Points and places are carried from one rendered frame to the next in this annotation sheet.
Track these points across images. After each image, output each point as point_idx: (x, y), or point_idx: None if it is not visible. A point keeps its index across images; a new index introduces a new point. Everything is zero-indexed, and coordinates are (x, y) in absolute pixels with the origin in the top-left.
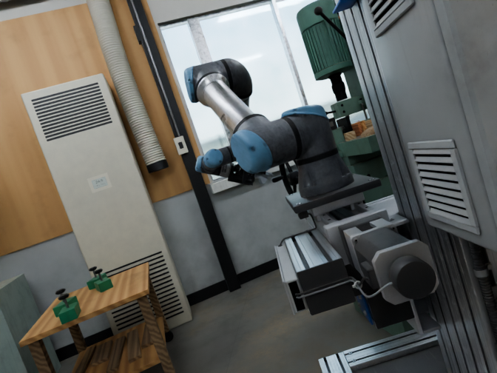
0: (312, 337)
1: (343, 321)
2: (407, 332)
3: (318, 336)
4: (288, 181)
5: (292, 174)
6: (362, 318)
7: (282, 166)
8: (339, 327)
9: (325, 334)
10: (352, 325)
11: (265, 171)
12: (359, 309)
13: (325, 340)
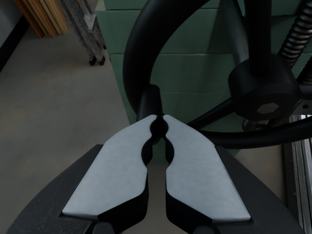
0: (149, 227)
1: (149, 184)
2: (311, 178)
3: (153, 220)
4: (252, 112)
5: (296, 81)
6: (159, 167)
7: (165, 43)
8: (156, 192)
9: (156, 211)
10: (163, 181)
11: (212, 144)
12: (150, 162)
13: (166, 218)
